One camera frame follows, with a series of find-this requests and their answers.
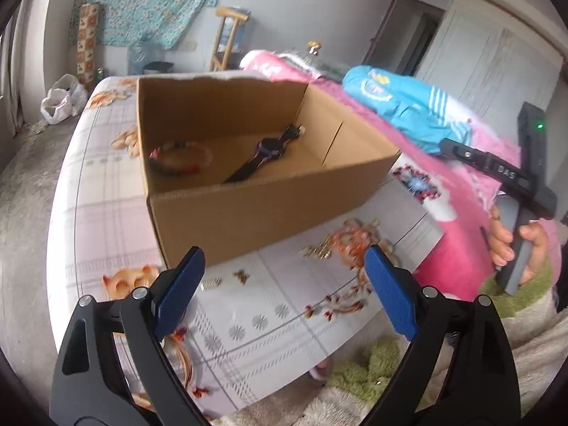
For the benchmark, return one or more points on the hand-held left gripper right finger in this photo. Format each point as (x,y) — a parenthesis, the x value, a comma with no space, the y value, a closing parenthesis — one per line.
(390,293)

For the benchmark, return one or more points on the pink floral blanket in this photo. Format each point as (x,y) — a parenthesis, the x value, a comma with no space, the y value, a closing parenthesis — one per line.
(443,248)

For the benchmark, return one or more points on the small figurine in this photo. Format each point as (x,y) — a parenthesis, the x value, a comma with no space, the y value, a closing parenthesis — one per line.
(315,47)

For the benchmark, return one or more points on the gold flower charm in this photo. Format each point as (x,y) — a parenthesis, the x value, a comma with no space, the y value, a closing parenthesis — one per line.
(242,275)

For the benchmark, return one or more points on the small silver charm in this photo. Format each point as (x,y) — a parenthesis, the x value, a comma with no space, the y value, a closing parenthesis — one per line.
(211,283)

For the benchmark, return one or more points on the white wardrobe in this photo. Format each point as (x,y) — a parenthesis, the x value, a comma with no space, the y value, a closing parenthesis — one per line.
(488,53)

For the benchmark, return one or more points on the grey floral lace pillow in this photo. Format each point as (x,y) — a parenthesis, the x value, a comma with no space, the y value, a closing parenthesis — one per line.
(319,69)

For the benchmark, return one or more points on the wall socket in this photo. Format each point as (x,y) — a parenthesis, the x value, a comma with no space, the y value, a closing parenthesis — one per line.
(191,45)

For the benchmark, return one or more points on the blue water jug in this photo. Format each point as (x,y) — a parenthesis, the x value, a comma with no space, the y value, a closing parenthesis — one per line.
(239,31)

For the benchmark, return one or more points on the dark blue wrist watch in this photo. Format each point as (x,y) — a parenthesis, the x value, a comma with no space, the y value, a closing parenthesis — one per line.
(266,148)

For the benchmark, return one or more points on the person's right hand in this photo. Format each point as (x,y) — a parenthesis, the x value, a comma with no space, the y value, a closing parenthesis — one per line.
(536,242)

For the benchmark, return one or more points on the person's right forearm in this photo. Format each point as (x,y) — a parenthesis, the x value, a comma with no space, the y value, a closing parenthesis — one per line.
(532,341)

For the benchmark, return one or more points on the brown door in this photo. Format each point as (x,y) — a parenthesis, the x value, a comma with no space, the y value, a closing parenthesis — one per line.
(384,22)

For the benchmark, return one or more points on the floral plaid bed sheet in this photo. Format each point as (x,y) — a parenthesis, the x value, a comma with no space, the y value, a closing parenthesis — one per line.
(111,213)

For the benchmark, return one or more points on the cardboard box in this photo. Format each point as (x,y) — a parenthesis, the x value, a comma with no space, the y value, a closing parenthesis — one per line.
(248,213)

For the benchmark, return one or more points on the wooden crutch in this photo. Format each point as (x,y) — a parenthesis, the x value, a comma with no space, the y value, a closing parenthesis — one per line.
(222,40)

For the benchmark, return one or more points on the fuzzy cream and green robe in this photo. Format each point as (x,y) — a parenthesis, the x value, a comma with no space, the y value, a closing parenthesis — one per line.
(355,404)

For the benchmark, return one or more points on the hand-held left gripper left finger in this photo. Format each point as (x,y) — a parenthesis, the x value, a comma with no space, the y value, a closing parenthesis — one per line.
(177,293)

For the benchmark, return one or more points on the teal floral wall cloth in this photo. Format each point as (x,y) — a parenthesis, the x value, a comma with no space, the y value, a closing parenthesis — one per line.
(146,0)

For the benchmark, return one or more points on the white plastic bag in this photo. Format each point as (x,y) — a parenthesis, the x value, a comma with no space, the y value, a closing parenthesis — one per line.
(62,100)

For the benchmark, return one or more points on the checkered floral rolled mat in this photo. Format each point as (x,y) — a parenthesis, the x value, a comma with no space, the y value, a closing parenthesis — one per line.
(88,44)

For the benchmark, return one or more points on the clear empty water jug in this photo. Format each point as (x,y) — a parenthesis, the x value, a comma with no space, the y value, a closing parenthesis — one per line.
(144,55)

